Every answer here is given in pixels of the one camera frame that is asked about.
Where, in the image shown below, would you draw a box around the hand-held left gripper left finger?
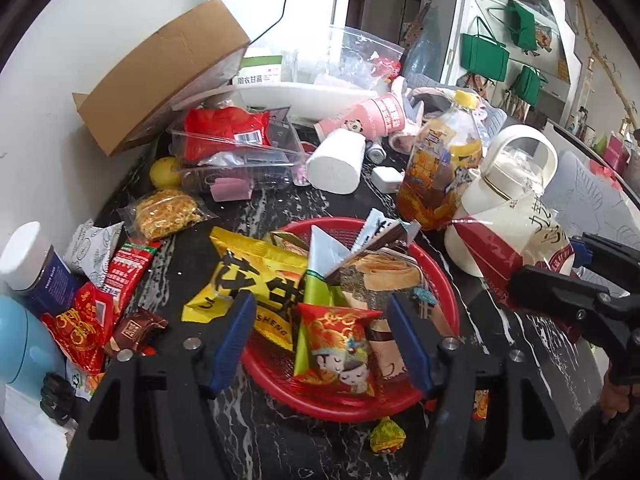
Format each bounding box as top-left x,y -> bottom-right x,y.
60,292 -> 258,480

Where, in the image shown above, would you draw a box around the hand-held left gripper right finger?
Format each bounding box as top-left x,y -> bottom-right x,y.
386,293 -> 584,480

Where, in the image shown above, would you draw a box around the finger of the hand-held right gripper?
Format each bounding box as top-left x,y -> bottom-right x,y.
571,232 -> 640,292
507,265 -> 627,347

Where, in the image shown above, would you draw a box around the yellow black snack packet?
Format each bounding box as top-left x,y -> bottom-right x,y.
181,226 -> 309,353

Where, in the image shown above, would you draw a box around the red cartoon figure snack packet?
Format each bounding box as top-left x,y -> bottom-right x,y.
294,302 -> 384,398

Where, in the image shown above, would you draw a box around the large red white snack bag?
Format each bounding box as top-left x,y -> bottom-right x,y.
451,194 -> 577,312

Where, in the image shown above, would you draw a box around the beige brown snack packet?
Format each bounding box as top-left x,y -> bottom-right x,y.
324,246 -> 442,382

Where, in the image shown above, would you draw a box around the red plastic basket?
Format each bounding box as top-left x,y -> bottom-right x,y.
239,217 -> 462,422

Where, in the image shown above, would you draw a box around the white peanut snack packet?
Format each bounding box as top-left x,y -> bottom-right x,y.
350,208 -> 422,257

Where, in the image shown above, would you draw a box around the person's right forearm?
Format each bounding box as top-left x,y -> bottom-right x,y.
570,401 -> 640,480

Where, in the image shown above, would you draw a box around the person's right hand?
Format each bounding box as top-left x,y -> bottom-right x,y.
600,371 -> 632,417

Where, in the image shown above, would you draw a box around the green yellow wrapped candy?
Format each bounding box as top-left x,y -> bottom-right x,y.
369,415 -> 406,456

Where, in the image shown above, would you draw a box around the small dark brown snack packet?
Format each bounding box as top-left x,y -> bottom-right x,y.
103,307 -> 169,359

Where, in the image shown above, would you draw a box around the light green snack packet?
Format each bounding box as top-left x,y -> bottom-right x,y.
292,224 -> 352,377

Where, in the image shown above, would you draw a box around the red green snack packet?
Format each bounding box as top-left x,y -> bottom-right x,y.
106,239 -> 164,312

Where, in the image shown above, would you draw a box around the cream white kettle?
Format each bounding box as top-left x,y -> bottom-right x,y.
444,124 -> 559,277

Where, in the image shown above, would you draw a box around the yellow noodle snack packet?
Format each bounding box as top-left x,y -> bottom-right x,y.
118,188 -> 219,242

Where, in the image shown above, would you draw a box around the pink block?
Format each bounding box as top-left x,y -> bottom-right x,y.
210,176 -> 254,204

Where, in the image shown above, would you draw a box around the red yellow snack packets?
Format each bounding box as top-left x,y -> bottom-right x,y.
41,281 -> 117,375

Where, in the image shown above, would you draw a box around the white printed snack packet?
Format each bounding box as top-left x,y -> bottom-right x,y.
64,219 -> 124,289

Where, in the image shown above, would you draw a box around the white charger plug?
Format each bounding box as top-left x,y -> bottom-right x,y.
370,166 -> 405,194

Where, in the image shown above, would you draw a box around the clear plastic tray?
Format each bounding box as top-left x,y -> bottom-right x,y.
167,107 -> 308,194

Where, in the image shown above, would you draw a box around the lemon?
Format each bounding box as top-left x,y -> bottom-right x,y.
149,156 -> 182,191

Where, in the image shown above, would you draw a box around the cooking oil bottle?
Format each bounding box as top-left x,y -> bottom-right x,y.
396,89 -> 484,232

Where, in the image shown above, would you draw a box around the white tissue roll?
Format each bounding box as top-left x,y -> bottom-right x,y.
305,128 -> 368,194

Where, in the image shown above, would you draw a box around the light blue round gadget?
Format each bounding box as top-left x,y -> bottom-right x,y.
0,295 -> 67,399

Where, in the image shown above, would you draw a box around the red packet with barcode label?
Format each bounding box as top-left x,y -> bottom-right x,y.
183,107 -> 272,162

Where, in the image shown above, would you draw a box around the blue jar with white lid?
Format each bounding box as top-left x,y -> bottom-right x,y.
0,221 -> 84,317

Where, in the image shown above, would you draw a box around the pink paper cup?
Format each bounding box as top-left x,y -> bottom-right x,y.
314,93 -> 407,141

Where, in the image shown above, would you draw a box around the large green tote bag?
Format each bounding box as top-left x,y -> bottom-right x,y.
459,16 -> 511,84

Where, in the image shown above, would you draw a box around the white basin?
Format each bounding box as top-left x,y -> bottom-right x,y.
231,79 -> 382,120

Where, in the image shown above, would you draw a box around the green white medicine box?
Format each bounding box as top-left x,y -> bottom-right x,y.
231,54 -> 284,87

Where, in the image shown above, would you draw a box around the cardboard box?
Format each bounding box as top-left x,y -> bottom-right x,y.
72,0 -> 252,157

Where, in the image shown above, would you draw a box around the clear plastic bag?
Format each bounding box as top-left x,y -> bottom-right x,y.
330,26 -> 406,92

